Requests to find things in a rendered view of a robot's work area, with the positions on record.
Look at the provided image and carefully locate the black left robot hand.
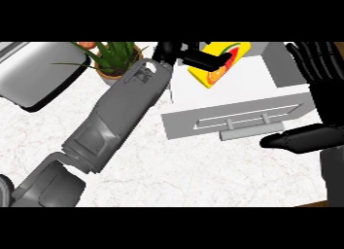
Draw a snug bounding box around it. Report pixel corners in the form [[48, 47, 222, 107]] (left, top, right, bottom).
[[151, 41, 233, 72]]

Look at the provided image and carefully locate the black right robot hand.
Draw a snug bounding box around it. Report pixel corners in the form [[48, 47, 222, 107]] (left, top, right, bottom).
[[258, 41, 344, 156]]

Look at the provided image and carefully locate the white open drawer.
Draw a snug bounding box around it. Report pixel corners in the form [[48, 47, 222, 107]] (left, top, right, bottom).
[[169, 41, 311, 114]]

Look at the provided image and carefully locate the green plant in brown pot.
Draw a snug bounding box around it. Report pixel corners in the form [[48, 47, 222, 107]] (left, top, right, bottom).
[[52, 41, 150, 88]]

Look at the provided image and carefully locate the small orange object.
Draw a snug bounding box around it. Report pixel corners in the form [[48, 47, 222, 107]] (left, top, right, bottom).
[[75, 41, 97, 50]]

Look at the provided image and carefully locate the silver toaster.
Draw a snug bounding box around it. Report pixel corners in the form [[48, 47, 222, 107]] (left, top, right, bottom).
[[0, 41, 92, 114]]

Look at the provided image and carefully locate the grey drawer front with handle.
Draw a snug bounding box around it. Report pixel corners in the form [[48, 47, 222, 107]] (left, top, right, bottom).
[[159, 91, 318, 142]]

